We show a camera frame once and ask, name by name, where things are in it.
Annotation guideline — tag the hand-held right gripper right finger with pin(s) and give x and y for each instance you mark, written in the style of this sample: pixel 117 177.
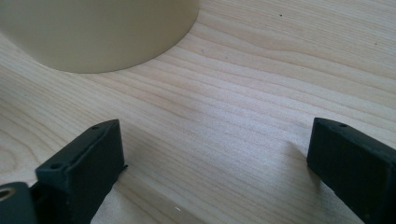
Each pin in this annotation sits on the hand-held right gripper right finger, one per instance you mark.
pixel 358 168

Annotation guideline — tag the beige round container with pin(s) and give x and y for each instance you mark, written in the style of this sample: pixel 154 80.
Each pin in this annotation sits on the beige round container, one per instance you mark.
pixel 93 34

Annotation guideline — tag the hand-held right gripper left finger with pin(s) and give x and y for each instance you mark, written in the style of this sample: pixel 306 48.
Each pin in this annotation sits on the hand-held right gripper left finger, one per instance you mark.
pixel 84 168

